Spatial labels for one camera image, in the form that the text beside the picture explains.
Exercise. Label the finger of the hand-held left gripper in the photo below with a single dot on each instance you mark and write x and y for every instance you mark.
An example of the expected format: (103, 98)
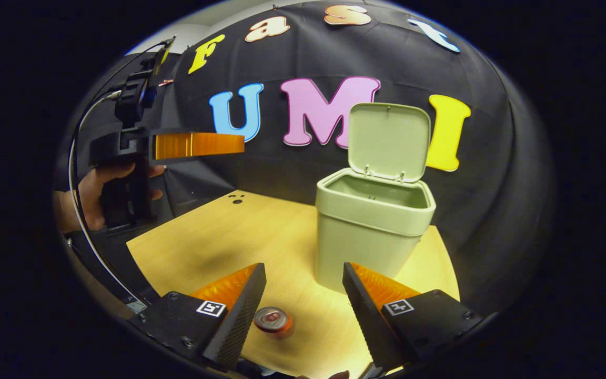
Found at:
(198, 145)

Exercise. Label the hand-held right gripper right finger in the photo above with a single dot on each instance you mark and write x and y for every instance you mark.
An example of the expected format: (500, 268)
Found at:
(366, 316)

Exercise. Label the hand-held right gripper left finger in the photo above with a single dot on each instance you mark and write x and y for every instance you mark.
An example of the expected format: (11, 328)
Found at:
(240, 316)

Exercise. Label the red pop can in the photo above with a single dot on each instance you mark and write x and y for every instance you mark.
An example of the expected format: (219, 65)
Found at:
(272, 319)

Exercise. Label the green desktop garbage bin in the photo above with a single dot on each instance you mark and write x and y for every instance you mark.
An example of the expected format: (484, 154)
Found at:
(366, 237)

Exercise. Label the wooden desktop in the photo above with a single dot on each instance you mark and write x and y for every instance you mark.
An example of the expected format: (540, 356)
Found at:
(219, 237)

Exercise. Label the red backdrop clip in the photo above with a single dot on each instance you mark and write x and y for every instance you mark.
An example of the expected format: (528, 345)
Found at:
(165, 82)

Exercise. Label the black backdrop cloth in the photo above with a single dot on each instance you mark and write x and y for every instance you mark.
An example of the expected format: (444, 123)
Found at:
(492, 184)

